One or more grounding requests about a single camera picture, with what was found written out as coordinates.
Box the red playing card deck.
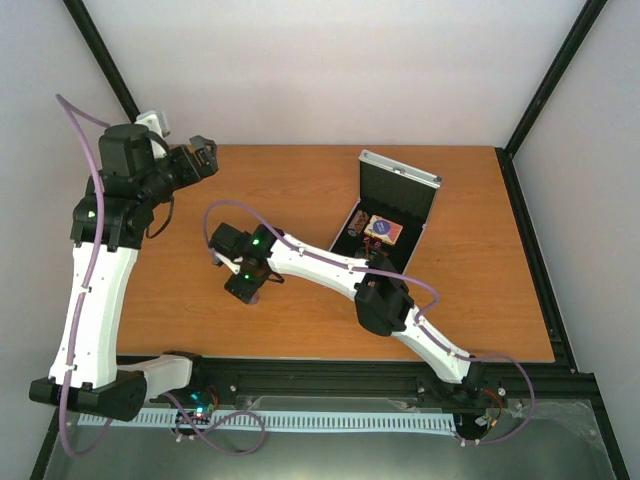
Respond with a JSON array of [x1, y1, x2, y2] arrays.
[[364, 215, 403, 246]]

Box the blue small blind button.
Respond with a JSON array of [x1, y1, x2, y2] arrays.
[[370, 219, 392, 237]]

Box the aluminium poker case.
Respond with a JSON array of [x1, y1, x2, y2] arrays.
[[330, 150, 442, 273]]

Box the black red triangular button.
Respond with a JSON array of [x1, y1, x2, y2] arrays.
[[363, 237, 384, 254]]

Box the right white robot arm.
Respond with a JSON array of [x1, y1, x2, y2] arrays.
[[208, 223, 484, 397]]

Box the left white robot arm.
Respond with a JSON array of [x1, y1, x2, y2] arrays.
[[29, 125, 218, 421]]

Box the left green lit circuit board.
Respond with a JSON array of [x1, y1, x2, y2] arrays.
[[183, 386, 219, 426]]

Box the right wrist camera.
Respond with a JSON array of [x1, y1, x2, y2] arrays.
[[208, 223, 251, 260]]

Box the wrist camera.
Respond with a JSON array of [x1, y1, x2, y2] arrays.
[[208, 223, 251, 260], [135, 110, 170, 159]]

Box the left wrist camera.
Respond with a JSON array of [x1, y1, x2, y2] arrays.
[[135, 110, 170, 159]]

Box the black aluminium frame rail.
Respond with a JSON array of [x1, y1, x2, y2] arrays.
[[173, 358, 603, 413]]

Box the light blue slotted cable duct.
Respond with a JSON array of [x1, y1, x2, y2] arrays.
[[77, 408, 456, 436]]

